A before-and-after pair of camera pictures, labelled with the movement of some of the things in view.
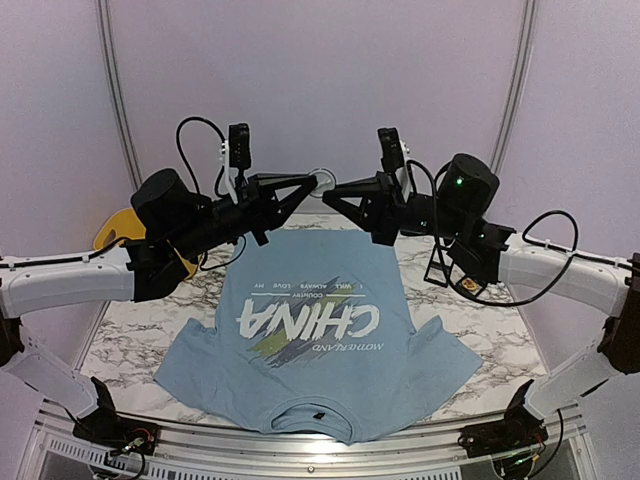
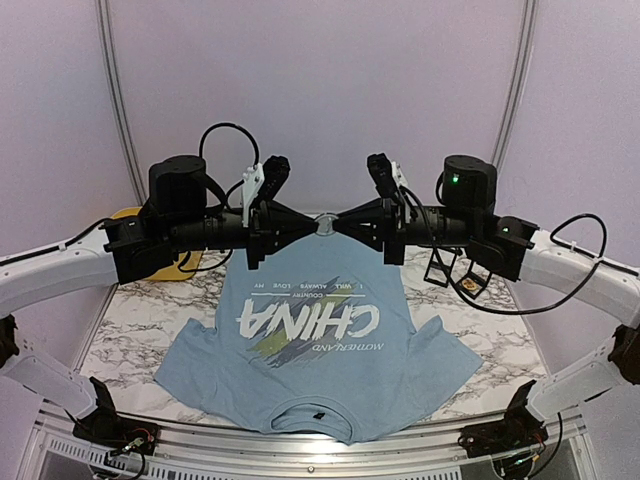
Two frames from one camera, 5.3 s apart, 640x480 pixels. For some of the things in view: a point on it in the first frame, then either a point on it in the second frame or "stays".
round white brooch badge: x=326 y=181 -> x=325 y=225
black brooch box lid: x=471 y=285 stays
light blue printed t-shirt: x=317 y=333 stays
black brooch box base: x=440 y=267 stays
